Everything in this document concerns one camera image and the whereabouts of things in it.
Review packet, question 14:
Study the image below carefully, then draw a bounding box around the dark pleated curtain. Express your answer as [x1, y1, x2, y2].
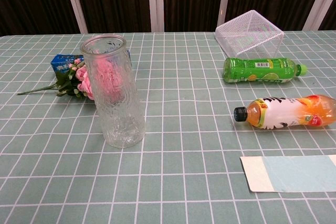
[0, 0, 336, 37]

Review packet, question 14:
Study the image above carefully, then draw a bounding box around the green checked tablecloth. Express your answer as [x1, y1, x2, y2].
[0, 30, 336, 224]

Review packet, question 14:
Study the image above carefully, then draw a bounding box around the blue cookie box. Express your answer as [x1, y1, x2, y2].
[50, 49, 132, 79]

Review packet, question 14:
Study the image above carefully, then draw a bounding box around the white wire mesh basket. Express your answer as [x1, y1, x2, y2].
[215, 9, 285, 59]

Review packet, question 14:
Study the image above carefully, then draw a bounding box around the orange tea drink bottle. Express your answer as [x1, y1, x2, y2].
[233, 94, 336, 130]

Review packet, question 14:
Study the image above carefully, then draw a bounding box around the pink artificial flower bouquet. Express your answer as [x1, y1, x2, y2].
[17, 56, 124, 103]

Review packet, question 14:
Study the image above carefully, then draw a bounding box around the white blue bookmark with tassel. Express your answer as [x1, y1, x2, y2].
[239, 155, 336, 193]

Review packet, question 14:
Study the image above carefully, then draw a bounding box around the green lime drink bottle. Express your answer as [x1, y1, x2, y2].
[223, 57, 308, 84]

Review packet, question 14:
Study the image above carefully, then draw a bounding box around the white metal frame post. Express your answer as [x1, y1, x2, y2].
[303, 0, 336, 31]
[62, 0, 88, 34]
[146, 0, 165, 33]
[209, 0, 232, 32]

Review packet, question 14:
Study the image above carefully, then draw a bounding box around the clear textured glass vase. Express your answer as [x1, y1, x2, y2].
[79, 34, 146, 148]

